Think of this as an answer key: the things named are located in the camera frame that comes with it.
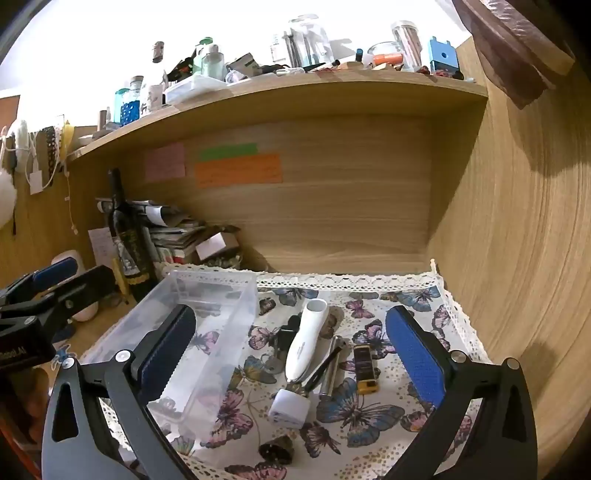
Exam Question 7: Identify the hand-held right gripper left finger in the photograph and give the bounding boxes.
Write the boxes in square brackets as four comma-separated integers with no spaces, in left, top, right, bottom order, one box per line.
[41,304,199,480]

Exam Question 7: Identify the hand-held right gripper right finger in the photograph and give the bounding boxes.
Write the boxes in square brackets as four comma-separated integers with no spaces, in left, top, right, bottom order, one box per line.
[384,305,539,480]

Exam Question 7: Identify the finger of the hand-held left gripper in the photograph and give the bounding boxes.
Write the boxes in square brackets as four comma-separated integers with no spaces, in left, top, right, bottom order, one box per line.
[0,257,80,319]
[34,265,117,333]

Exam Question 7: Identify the yellow and black lighter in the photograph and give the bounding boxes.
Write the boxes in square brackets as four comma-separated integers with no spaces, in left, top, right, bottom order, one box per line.
[353,345,380,394]

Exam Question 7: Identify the clear plastic container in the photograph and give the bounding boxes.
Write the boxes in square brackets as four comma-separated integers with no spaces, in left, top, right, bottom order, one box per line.
[81,270,259,444]

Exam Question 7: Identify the metal nail clipper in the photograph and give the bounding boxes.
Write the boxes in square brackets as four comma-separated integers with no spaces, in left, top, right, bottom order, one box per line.
[320,336,347,400]

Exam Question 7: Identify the white electric shaver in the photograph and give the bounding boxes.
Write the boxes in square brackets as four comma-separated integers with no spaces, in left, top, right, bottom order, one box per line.
[284,298,329,384]

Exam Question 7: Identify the small black device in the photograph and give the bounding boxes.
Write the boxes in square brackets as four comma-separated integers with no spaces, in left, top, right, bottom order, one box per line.
[276,315,301,365]

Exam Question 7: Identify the white charger plug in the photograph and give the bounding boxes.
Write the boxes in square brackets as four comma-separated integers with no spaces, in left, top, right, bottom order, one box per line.
[269,389,311,430]

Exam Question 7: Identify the white rounded object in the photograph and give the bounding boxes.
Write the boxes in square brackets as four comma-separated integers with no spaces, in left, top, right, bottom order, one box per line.
[50,250,99,322]

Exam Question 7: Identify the white paper note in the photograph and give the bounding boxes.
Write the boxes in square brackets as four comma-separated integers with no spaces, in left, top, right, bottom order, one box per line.
[89,227,116,268]

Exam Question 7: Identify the dark wine bottle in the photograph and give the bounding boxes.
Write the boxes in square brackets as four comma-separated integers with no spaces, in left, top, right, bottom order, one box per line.
[107,168,155,303]

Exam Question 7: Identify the butterfly print lace cloth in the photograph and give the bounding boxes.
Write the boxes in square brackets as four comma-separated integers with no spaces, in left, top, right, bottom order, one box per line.
[81,258,492,480]

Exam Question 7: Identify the thin black tweezers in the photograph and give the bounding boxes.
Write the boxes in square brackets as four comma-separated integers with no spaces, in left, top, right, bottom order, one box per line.
[302,355,342,395]

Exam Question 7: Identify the white plush object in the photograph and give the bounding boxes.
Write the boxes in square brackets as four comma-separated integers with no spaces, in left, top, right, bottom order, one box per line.
[0,120,28,227]

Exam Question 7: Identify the stack of books and papers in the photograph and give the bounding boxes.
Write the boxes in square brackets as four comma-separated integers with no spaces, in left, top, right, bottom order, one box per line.
[96,198,243,278]

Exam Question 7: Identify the small white box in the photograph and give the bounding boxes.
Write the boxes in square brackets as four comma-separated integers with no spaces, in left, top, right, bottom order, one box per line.
[195,232,241,261]

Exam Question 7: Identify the black lace ribbon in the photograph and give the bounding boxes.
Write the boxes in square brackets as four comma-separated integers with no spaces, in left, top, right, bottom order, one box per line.
[39,127,61,185]

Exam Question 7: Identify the pink sticky note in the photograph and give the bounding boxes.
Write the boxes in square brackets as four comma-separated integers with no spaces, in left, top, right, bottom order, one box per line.
[144,143,186,182]

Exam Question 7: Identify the dark round object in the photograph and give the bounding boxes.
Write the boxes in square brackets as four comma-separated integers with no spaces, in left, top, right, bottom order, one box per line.
[259,436,296,466]

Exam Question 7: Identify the blue dotted bottle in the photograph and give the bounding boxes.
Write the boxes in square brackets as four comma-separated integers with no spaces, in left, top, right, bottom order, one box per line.
[115,88,141,125]

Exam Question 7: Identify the orange sticky note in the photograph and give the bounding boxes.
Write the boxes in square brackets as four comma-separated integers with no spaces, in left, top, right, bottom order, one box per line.
[195,154,283,188]

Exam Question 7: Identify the green sticky note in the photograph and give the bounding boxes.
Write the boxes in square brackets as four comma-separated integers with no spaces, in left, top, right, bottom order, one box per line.
[199,143,258,161]

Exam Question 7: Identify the white plastic tray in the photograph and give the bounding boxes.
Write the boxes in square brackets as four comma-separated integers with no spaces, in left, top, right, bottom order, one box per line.
[164,76,227,104]

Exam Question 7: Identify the green capped bottle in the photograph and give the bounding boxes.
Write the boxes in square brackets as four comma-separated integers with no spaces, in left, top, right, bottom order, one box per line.
[191,37,225,79]

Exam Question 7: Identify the wooden shelf board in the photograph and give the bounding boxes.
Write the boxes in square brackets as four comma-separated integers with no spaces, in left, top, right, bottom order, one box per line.
[67,80,489,162]

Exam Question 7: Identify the blue box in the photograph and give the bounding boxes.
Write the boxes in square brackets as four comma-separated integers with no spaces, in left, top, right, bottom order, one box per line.
[428,37,458,77]

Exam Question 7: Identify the glass bowl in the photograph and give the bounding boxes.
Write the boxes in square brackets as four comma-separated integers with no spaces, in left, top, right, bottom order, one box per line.
[367,41,404,70]

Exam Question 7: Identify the clear jar with brown sticks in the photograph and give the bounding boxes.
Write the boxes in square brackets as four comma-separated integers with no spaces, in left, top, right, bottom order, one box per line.
[392,21,423,70]

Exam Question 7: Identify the large clear glass jar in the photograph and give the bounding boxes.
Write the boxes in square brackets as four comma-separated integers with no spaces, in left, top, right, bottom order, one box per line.
[281,14,333,68]

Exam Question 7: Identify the white cable with plug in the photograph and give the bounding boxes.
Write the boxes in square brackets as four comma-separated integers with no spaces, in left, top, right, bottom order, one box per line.
[25,131,70,195]

